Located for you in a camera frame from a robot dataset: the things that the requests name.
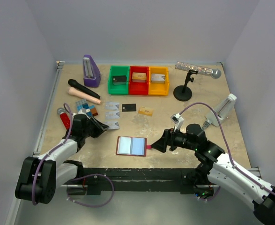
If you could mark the white metronome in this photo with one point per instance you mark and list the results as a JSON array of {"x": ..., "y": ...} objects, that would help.
[{"x": 222, "y": 111}]

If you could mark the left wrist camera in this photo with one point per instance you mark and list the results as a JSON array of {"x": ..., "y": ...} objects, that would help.
[{"x": 81, "y": 111}]

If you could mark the gold credit card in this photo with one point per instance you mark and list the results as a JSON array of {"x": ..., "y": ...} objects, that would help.
[{"x": 145, "y": 111}]

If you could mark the grey credit card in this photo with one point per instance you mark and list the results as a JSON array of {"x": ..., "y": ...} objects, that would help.
[{"x": 129, "y": 107}]

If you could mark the purple metronome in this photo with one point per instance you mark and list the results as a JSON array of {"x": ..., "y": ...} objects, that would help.
[{"x": 91, "y": 73}]

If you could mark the red glitter microphone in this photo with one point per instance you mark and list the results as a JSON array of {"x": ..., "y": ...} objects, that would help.
[{"x": 64, "y": 117}]

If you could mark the red plastic bin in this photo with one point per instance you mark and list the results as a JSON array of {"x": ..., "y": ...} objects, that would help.
[{"x": 138, "y": 88}]

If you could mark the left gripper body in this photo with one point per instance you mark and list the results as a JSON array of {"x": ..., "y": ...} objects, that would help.
[{"x": 86, "y": 132}]

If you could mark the red leather card holder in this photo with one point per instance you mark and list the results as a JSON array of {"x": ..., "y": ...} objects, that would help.
[{"x": 132, "y": 146}]

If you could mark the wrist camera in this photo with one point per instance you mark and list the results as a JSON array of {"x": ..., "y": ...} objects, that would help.
[
  {"x": 178, "y": 121},
  {"x": 81, "y": 111}
]

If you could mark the silver credit card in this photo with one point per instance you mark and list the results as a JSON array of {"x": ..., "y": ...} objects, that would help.
[
  {"x": 112, "y": 124},
  {"x": 112, "y": 115}
]

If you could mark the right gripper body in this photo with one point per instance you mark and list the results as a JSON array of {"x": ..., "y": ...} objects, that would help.
[{"x": 181, "y": 140}]

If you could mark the silver card stack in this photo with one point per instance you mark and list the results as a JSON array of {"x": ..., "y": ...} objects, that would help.
[{"x": 157, "y": 78}]

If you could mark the blue toy brick block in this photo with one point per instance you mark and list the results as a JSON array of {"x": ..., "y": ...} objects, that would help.
[{"x": 90, "y": 109}]

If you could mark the gold card stack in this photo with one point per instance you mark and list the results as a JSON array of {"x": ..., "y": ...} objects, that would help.
[{"x": 139, "y": 77}]

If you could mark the silver glitter microphone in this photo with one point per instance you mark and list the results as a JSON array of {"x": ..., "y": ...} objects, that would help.
[{"x": 214, "y": 73}]

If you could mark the black microphone stand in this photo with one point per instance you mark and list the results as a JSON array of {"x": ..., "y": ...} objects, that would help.
[{"x": 183, "y": 92}]

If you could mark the blue credit card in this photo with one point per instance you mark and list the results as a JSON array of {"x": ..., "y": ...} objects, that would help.
[{"x": 114, "y": 106}]

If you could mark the pink microphone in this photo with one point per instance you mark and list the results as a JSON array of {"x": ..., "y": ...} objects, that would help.
[{"x": 74, "y": 92}]

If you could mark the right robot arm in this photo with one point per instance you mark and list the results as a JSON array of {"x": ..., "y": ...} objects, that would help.
[{"x": 215, "y": 167}]

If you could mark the yellow plastic bin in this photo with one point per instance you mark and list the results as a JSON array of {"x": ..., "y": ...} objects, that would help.
[{"x": 159, "y": 83}]

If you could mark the black microphone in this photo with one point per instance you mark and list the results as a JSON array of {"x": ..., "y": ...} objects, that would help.
[{"x": 78, "y": 86}]

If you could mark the aluminium frame rail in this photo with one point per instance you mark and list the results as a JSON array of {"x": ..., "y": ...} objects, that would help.
[{"x": 37, "y": 148}]

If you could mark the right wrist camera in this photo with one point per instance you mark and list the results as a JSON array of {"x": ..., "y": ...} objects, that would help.
[{"x": 178, "y": 121}]

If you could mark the black card stack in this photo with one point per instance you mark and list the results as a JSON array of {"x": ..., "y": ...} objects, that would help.
[{"x": 119, "y": 80}]

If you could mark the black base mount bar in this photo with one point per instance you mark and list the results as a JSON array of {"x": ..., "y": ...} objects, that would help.
[{"x": 182, "y": 180}]

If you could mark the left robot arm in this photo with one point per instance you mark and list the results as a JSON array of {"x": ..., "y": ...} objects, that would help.
[{"x": 41, "y": 176}]

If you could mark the green plastic bin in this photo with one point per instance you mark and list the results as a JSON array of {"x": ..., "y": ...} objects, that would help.
[{"x": 119, "y": 89}]

